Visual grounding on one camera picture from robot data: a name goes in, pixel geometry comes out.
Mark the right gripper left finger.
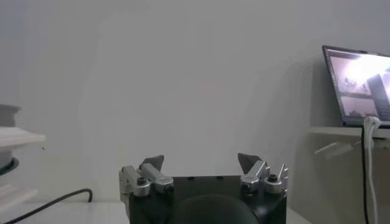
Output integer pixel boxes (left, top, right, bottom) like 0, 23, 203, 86
118, 155, 175, 197

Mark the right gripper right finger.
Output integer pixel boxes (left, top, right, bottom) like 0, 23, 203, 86
237, 152, 289, 195

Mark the white side table with laptop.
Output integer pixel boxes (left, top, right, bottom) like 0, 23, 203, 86
306, 126, 390, 224

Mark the dark grey open laptop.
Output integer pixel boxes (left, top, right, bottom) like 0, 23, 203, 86
322, 44, 390, 128

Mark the white electric pot base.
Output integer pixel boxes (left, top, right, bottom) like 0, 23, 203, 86
0, 126, 46, 214

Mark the black pot power cord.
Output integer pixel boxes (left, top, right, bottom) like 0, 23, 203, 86
2, 187, 94, 224

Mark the white laptop cable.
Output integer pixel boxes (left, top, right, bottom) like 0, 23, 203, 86
363, 116, 381, 224

